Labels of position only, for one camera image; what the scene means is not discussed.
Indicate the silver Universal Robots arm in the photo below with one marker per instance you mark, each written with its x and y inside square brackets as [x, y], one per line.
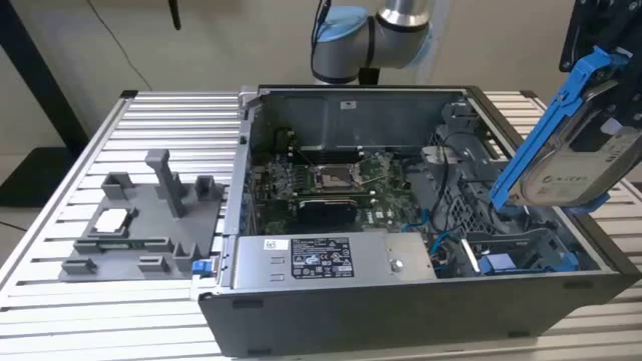
[351, 49]

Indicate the green RAM stick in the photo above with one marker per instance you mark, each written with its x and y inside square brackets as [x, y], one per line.
[120, 245]

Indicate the grey disk bay cage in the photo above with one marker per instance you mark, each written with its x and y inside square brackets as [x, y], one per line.
[476, 169]

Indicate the green motherboard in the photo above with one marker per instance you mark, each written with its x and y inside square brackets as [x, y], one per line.
[385, 203]

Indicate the silver power supply unit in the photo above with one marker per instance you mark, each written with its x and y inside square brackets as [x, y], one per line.
[351, 259]

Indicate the hard disk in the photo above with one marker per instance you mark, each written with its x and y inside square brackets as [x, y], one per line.
[562, 169]

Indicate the black hanging rod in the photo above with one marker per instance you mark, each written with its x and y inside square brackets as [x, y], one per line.
[173, 15]

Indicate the black stand with pole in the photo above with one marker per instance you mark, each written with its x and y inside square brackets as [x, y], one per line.
[29, 75]

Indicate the blue case latch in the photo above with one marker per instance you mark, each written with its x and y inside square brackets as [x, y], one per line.
[200, 267]

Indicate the black graphics card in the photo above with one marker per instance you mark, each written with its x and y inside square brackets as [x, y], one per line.
[325, 214]

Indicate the CPU socket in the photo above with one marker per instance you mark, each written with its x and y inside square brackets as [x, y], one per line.
[335, 176]

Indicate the silver CPU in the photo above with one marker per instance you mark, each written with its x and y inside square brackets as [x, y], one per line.
[110, 221]

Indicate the black open PC case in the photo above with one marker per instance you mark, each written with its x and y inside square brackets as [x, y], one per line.
[380, 319]

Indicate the grey parts rack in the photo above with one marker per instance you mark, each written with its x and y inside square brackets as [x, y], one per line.
[149, 233]

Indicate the blue disk carrier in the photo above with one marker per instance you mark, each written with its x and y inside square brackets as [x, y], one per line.
[501, 265]

